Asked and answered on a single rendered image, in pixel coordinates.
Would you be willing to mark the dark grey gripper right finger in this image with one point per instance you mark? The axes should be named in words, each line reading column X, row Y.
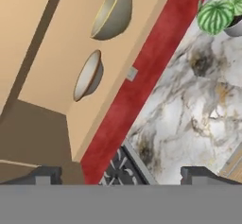
column 195, row 175

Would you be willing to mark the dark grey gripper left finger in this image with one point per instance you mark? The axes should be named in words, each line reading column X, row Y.
column 47, row 175

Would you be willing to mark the tan wooden open cabinet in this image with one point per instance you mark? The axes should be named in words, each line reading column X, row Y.
column 63, row 60

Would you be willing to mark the light wooden drawer front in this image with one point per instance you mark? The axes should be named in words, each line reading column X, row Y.
column 233, row 166

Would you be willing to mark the black hob with grates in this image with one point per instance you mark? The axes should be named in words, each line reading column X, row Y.
column 124, row 169

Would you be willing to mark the small grey bowl brown rim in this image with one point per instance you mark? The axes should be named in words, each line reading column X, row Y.
column 89, row 76

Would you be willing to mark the grey plant pot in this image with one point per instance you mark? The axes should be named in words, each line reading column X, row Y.
column 236, row 27

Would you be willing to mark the green striped potted plant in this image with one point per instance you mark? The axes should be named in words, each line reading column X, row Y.
column 220, row 8

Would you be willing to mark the large grey bowl yellow rim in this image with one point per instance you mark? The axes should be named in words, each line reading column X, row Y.
column 114, row 13

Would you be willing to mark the grey wall socket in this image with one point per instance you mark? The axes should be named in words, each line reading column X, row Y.
column 132, row 73

